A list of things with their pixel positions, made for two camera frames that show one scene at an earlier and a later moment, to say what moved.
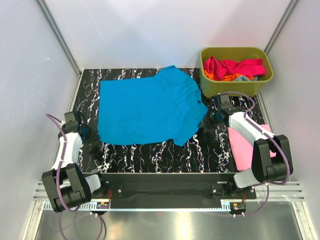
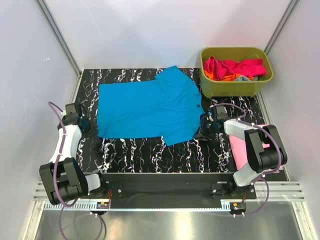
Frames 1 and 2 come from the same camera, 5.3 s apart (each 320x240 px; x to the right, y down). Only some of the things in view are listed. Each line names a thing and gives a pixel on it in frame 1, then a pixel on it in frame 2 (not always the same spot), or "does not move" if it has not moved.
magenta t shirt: (220, 68) does not move
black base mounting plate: (171, 188) does not move
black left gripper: (93, 137) → (93, 129)
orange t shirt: (230, 77) does not move
